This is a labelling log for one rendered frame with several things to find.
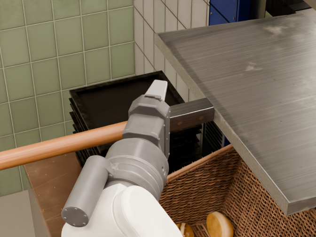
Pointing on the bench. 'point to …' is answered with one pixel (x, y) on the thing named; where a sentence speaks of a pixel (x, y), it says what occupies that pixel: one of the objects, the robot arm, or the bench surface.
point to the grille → (214, 135)
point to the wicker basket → (238, 167)
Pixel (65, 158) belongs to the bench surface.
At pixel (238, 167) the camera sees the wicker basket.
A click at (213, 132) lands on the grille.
